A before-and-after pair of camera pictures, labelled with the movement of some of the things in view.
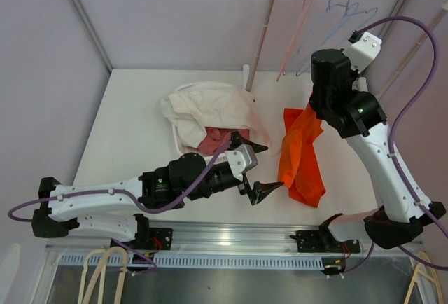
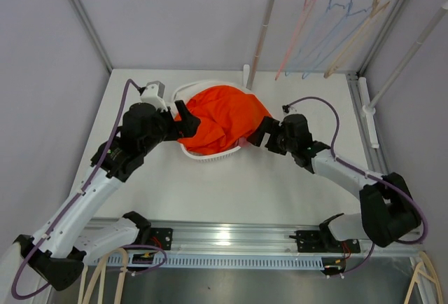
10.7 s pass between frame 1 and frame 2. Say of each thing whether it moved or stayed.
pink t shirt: moved
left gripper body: moved
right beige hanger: stayed
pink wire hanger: stayed
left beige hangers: stayed
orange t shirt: moved
